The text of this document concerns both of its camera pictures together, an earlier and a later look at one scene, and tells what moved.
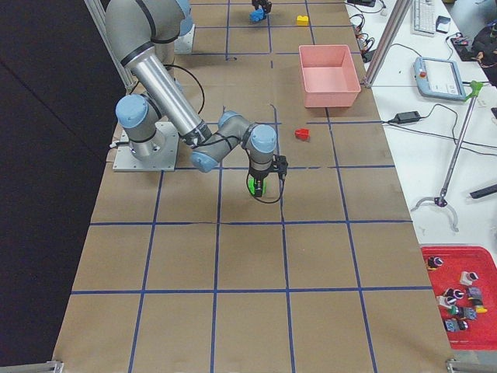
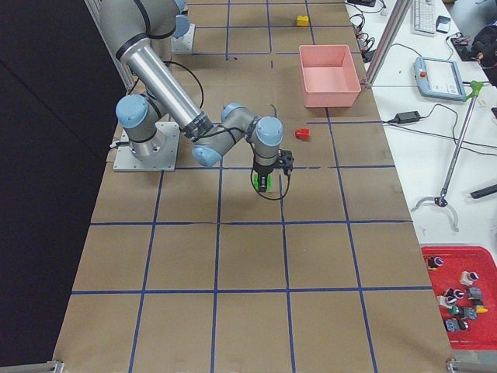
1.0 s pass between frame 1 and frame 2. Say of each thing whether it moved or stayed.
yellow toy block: stayed
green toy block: moved
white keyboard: stayed
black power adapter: stayed
